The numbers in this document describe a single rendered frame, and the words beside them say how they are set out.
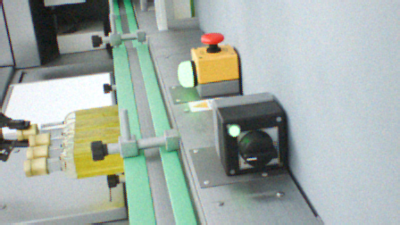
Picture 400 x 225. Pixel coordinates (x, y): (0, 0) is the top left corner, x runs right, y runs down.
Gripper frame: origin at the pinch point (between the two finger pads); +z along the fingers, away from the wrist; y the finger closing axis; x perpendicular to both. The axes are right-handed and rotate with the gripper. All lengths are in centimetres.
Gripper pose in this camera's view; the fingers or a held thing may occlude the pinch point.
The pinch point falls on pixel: (21, 133)
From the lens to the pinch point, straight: 146.0
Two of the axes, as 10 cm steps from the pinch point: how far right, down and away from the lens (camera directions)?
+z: 9.9, -0.3, -1.6
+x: 1.3, -4.1, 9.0
